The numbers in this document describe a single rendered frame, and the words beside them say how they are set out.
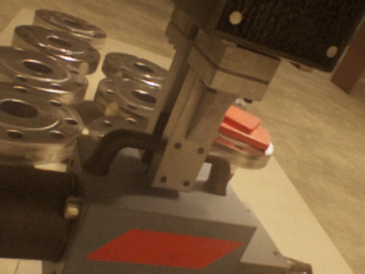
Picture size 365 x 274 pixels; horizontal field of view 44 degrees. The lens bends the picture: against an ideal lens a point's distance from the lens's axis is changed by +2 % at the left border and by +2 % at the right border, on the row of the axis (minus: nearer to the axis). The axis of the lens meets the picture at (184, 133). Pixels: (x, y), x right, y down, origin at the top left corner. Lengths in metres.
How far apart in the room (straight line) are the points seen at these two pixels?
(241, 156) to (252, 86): 0.77
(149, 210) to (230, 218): 0.10
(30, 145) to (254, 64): 0.54
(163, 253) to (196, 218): 0.06
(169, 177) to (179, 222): 0.05
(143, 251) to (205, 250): 0.07
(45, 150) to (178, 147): 0.44
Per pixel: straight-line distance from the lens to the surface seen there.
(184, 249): 0.53
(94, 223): 0.48
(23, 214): 0.50
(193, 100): 0.46
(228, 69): 0.41
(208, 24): 0.36
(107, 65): 1.46
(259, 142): 1.24
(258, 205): 1.51
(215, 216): 0.52
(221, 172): 0.55
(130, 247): 0.51
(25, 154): 0.87
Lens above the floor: 0.67
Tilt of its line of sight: 21 degrees down
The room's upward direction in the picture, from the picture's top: 23 degrees clockwise
